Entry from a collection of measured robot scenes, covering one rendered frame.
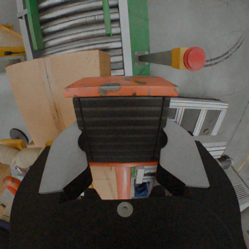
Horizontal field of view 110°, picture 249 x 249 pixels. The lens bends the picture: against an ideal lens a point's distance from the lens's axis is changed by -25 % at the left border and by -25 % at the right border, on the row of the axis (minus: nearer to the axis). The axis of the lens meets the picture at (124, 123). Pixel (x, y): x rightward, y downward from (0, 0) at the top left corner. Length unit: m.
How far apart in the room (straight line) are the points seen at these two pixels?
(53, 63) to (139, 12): 1.15
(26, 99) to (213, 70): 1.82
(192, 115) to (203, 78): 0.50
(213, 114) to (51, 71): 1.67
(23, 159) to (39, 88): 0.30
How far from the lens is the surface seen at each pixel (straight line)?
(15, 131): 2.44
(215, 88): 1.86
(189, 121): 1.56
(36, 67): 0.52
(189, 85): 1.62
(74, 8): 0.93
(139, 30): 1.41
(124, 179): 0.17
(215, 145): 0.77
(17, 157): 0.34
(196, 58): 0.38
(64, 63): 0.46
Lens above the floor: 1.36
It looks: 60 degrees down
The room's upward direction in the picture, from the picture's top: 178 degrees clockwise
